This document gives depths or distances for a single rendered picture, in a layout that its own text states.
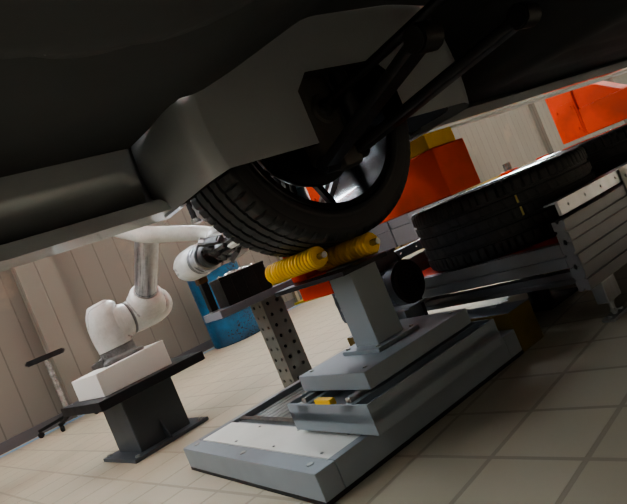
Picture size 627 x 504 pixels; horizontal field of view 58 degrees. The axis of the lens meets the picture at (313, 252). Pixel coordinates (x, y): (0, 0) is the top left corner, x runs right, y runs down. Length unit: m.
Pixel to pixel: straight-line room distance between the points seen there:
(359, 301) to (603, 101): 2.45
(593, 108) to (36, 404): 4.47
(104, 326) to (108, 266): 2.81
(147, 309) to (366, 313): 1.40
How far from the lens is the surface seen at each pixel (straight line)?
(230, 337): 5.18
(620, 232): 2.00
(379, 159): 1.61
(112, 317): 2.66
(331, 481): 1.35
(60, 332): 5.07
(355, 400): 1.38
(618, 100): 3.62
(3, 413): 5.06
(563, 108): 3.75
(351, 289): 1.50
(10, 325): 5.12
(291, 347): 2.34
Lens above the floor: 0.54
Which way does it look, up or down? 1 degrees down
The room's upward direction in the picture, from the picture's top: 23 degrees counter-clockwise
